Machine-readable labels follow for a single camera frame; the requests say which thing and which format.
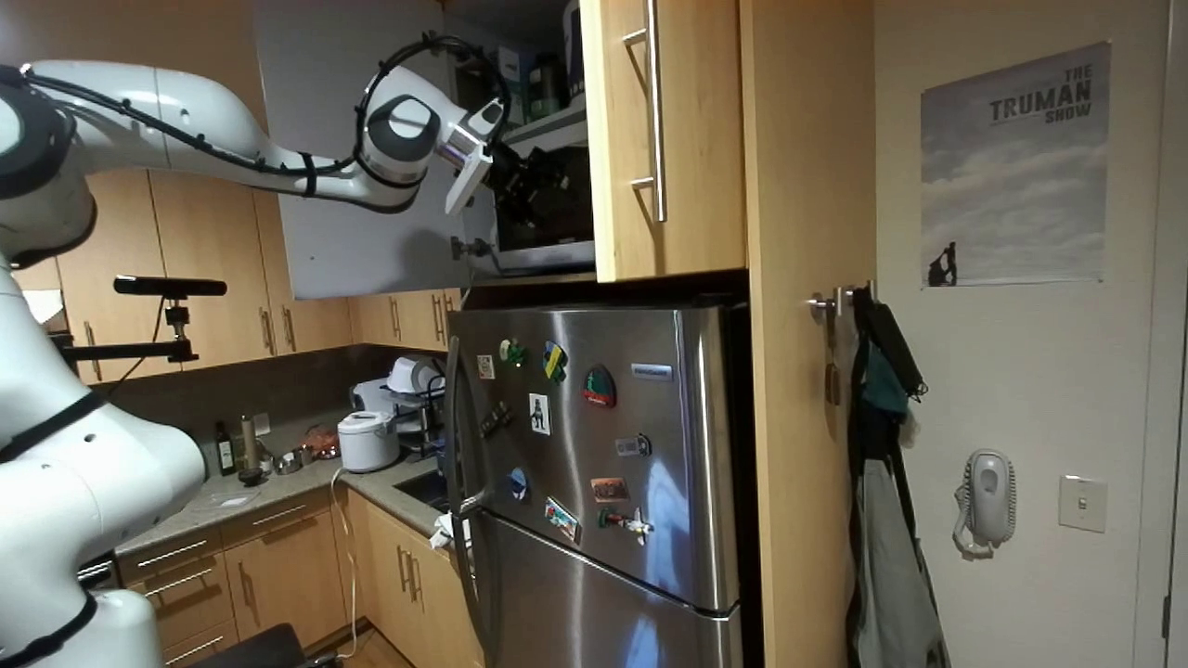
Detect colourful rectangular fridge magnet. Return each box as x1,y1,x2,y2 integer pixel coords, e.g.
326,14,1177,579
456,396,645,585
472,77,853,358
544,496,578,545

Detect microwave oven with door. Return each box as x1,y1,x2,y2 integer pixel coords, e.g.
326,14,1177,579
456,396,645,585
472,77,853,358
253,0,594,297

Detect blue yellow magnet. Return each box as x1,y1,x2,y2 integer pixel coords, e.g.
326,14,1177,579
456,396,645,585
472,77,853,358
544,340,567,382

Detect stainless steel refrigerator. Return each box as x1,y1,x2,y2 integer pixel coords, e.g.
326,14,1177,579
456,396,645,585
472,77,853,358
452,305,749,668

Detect black camera on stand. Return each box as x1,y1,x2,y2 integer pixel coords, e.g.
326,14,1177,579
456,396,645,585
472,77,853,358
59,275,227,363

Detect white rice cooker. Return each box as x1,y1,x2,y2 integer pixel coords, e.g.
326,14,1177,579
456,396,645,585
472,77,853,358
337,412,401,473

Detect wooden lower cabinets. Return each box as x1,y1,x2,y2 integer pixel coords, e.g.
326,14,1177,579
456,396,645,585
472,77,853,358
116,476,484,668

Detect green turtle magnet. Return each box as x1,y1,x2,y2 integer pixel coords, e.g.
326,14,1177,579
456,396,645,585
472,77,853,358
497,337,529,370

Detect hanging clothes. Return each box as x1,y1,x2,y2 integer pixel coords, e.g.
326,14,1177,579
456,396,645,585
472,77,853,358
848,288,950,668

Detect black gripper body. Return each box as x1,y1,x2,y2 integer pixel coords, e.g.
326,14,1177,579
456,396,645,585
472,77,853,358
487,140,531,196

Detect wooden upper cabinet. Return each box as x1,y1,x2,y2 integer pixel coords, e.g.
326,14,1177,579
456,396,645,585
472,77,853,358
578,0,745,282

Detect round red blue magnet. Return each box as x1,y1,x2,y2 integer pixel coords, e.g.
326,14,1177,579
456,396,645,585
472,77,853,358
582,363,618,407

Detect Truman Show poster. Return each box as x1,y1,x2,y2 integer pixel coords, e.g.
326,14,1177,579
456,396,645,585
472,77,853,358
921,41,1110,288

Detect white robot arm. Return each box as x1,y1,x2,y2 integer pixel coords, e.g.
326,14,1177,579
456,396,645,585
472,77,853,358
0,60,508,668

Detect white LA letter magnet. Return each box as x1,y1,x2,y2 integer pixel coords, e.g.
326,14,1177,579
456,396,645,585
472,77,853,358
529,394,554,438

